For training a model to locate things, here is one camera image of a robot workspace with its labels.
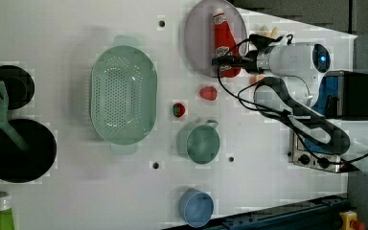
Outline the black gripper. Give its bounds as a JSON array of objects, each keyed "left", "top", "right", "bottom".
[{"left": 212, "top": 50, "right": 259, "bottom": 73}]

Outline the red plush ketchup bottle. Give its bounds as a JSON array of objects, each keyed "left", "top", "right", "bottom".
[{"left": 212, "top": 7, "right": 242, "bottom": 79}]

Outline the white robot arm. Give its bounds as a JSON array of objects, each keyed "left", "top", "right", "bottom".
[{"left": 212, "top": 42, "right": 368, "bottom": 175}]

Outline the grey round plate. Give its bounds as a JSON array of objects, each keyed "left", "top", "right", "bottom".
[{"left": 183, "top": 0, "right": 248, "bottom": 78}]

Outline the pink strawberry toy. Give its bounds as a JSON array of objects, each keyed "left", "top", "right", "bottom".
[{"left": 199, "top": 86, "right": 218, "bottom": 101}]

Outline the orange slice toy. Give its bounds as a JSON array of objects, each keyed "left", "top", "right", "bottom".
[{"left": 250, "top": 75, "right": 265, "bottom": 84}]

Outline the peeled banana toy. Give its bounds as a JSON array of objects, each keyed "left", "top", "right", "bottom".
[{"left": 258, "top": 25, "right": 279, "bottom": 38}]

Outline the red green tomato toy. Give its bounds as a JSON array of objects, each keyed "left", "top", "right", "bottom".
[{"left": 172, "top": 103, "right": 186, "bottom": 118}]

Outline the green measuring cup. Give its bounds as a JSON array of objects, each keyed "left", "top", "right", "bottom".
[{"left": 176, "top": 120, "right": 220, "bottom": 165}]

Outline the green plastic colander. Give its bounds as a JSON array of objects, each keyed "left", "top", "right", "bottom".
[{"left": 90, "top": 35, "right": 157, "bottom": 155}]

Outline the silver black toaster oven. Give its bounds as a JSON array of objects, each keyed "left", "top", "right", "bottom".
[{"left": 288, "top": 70, "right": 368, "bottom": 173}]

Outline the large black pan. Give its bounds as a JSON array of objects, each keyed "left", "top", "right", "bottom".
[{"left": 0, "top": 119, "right": 57, "bottom": 183}]

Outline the green bottle white cap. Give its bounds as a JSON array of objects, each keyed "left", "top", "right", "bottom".
[{"left": 0, "top": 192, "right": 14, "bottom": 230}]

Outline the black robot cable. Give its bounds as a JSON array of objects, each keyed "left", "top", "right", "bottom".
[{"left": 216, "top": 33, "right": 368, "bottom": 166}]

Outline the blue metal frame rail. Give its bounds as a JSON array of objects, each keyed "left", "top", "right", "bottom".
[{"left": 163, "top": 195, "right": 350, "bottom": 230}]

